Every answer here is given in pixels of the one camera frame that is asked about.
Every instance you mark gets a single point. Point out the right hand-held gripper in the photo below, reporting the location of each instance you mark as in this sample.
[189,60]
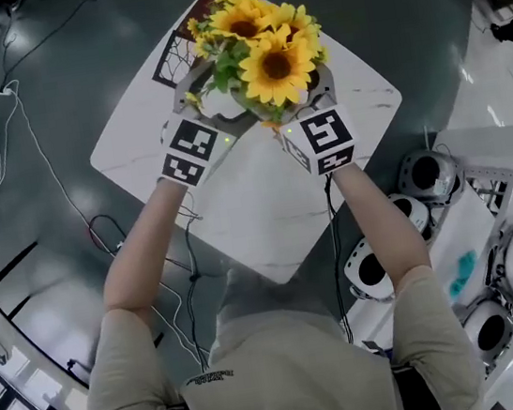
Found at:
[324,130]

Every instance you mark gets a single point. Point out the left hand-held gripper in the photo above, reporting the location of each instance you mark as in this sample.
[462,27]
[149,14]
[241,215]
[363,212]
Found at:
[188,142]

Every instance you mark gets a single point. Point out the yellow sunflower bouquet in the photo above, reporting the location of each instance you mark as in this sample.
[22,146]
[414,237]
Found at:
[277,66]

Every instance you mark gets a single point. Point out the person's left forearm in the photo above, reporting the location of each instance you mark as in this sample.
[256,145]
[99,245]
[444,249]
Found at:
[148,243]

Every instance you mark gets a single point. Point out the person's right forearm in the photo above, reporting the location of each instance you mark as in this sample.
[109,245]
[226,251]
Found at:
[377,220]

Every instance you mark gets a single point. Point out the white marble table top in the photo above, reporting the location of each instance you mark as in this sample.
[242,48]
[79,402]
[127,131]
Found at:
[261,208]

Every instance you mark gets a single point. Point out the black branch-pattern card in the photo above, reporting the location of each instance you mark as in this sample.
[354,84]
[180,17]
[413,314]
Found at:
[170,60]

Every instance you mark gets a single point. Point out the white workbench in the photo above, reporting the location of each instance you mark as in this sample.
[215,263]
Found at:
[457,218]

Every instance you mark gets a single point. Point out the white power strip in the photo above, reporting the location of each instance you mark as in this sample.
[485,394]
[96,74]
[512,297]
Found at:
[8,88]

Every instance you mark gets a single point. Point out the teal cloth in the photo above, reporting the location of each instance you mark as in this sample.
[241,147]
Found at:
[464,267]

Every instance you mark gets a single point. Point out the person's beige shirt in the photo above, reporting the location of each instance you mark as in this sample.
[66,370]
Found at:
[283,361]

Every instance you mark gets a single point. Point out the curved white counter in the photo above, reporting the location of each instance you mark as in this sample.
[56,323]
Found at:
[33,368]

